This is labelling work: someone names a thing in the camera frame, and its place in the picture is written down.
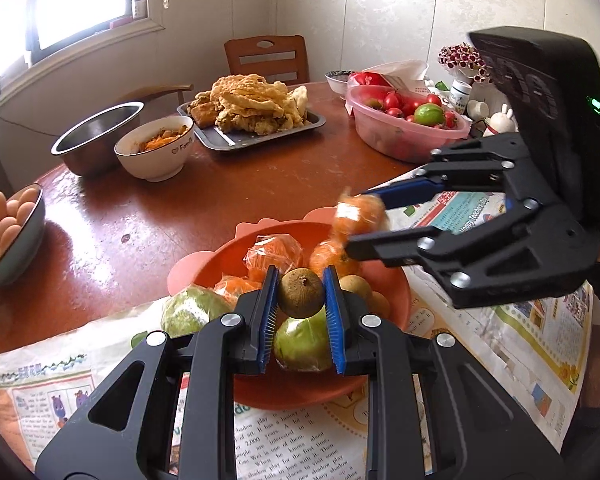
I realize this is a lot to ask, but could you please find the orange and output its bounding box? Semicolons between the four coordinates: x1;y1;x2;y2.
244;234;303;283
330;190;389;242
309;240;360;278
213;274;261;308

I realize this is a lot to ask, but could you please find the large green fruit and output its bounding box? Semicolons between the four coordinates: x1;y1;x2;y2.
160;285;233;338

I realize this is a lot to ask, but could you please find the round yellow-brown fruit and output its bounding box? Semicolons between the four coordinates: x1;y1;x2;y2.
339;274;373;301

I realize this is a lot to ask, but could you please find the small green fruit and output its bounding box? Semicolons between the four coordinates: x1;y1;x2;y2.
273;308;332;372

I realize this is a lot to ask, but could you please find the small brown fruit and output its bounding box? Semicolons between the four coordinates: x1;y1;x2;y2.
367;292;391;320
277;268;325;318

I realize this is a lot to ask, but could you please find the orange front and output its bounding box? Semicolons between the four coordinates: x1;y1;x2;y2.
309;240;360;278

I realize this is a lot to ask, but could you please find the pink plastic basin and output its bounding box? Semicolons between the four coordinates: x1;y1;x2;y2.
346;86;470;164

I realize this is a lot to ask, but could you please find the Student English newspaper sheet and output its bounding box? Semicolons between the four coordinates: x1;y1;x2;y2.
387;192;506;233

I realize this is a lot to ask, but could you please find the white rabbit figurine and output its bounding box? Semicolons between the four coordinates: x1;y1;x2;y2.
483;103;517;136

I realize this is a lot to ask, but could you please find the orange plastic plate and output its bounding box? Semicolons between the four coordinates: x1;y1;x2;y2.
166;207;412;410

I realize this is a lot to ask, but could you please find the green fruit in basin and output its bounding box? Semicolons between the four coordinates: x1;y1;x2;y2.
413;103;445;127

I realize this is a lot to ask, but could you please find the left newspaper sheet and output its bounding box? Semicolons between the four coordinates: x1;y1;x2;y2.
0;259;595;480

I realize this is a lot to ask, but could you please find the white medicine bottle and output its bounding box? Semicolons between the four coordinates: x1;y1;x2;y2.
449;78;472;114

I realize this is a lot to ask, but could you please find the white plastic bag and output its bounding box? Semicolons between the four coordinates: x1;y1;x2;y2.
367;60;429;92

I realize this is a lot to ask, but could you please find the pile of fried food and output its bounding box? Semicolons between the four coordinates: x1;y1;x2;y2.
186;74;308;136

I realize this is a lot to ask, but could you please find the metal tray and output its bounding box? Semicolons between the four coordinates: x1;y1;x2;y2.
193;110;326;152

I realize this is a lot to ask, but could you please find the white ceramic bowl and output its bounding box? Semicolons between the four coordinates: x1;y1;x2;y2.
114;115;195;182

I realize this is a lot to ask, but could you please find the stainless steel bowl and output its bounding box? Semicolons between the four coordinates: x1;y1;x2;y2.
50;101;144;178

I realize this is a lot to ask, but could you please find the bowl of eggs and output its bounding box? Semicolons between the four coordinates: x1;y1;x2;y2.
0;183;45;287

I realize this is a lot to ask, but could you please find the window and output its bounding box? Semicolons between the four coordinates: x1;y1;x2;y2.
0;0;150;68

